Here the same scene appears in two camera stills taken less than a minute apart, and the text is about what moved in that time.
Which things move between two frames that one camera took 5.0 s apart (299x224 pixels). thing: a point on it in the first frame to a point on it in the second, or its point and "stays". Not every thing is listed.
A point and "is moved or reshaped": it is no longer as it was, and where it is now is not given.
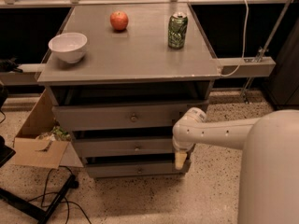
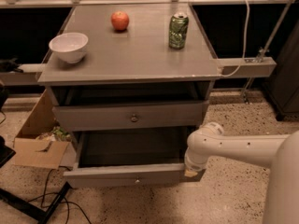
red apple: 119,21 stays
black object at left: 9,64 stays
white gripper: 180,147 to 193,164
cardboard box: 41,142 stays
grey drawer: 123,144 is moved or reshaped
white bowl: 69,46 stays
